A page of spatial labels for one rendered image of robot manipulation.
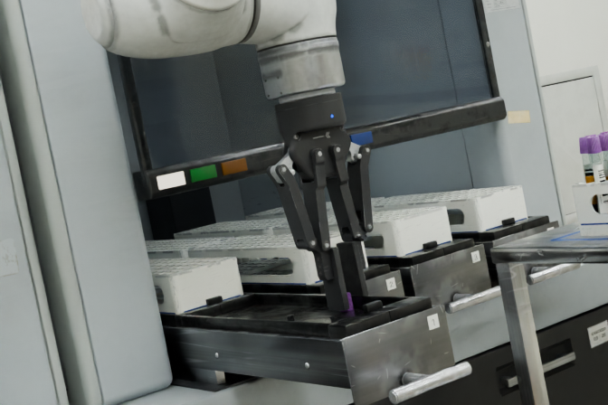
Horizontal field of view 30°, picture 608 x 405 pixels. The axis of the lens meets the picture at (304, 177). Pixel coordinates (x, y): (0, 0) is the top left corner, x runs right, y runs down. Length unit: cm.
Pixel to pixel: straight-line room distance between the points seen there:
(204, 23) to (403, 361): 39
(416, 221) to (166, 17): 57
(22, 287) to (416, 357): 45
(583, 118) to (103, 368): 245
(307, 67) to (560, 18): 240
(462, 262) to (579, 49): 212
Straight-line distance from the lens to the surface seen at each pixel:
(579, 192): 138
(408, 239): 152
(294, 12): 120
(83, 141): 134
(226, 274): 144
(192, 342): 135
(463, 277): 154
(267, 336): 121
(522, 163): 176
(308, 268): 142
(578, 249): 132
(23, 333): 131
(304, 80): 121
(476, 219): 162
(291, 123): 122
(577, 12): 363
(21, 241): 130
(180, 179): 136
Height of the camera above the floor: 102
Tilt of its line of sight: 3 degrees down
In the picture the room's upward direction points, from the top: 11 degrees counter-clockwise
